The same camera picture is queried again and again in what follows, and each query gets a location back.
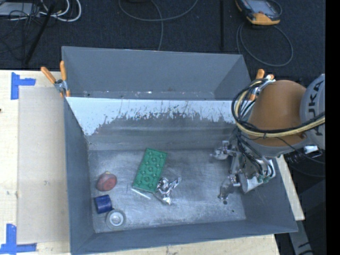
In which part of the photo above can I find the thin white stick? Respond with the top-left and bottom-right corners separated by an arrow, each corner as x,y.
130,188 -> 152,200

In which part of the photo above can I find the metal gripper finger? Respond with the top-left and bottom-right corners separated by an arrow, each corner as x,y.
218,174 -> 242,200
209,140 -> 237,161

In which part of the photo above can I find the crumpled silver foil piece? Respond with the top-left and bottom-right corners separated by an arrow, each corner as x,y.
155,176 -> 182,206

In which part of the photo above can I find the grey metal bin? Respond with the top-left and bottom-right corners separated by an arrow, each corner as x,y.
61,46 -> 299,255

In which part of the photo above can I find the red toy fruit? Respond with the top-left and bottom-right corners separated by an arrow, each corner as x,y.
95,171 -> 118,192

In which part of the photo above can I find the blue cylinder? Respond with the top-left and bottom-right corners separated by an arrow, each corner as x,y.
93,194 -> 113,214

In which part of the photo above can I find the dark green flat block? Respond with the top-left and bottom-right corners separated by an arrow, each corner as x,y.
132,148 -> 168,194

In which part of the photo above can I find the pale flat board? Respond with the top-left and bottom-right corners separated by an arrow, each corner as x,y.
16,86 -> 70,244

